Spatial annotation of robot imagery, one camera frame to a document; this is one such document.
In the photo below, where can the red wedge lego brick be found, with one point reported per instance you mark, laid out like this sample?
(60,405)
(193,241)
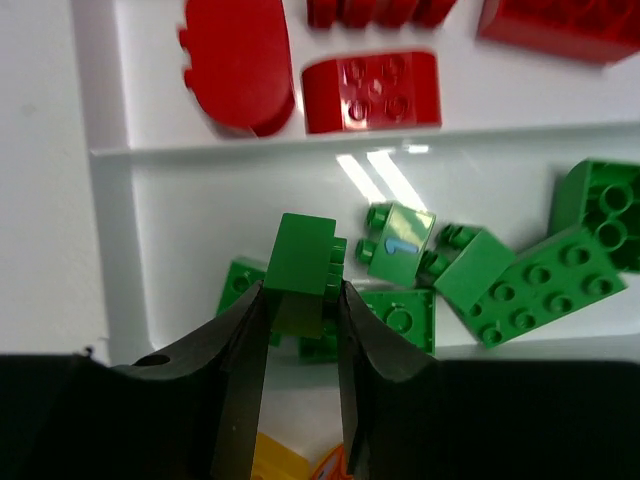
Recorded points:
(372,92)

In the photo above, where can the red lego brick stack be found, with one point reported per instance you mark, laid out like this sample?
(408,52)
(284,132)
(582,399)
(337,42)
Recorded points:
(593,32)

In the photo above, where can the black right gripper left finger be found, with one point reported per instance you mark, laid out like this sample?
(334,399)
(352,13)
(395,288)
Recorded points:
(187,411)

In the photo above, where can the red round lego brick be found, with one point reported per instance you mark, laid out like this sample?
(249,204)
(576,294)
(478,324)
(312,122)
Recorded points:
(240,69)

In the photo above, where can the red curved lego brick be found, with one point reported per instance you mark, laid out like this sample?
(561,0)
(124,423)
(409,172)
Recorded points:
(392,14)

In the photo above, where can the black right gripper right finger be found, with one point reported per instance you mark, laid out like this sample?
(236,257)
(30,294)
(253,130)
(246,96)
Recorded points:
(407,415)

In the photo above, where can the yellow curved lego brick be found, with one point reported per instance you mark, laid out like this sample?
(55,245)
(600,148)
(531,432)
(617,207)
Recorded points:
(274,461)

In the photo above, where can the green studded lego plate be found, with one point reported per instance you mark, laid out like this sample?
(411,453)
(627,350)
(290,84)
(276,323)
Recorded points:
(603,196)

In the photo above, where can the green lego brick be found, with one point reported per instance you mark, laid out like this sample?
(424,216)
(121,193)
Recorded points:
(304,274)
(465,262)
(396,242)
(242,273)

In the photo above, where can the white divided sorting tray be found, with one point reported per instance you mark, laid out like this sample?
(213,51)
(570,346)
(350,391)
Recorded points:
(176,200)

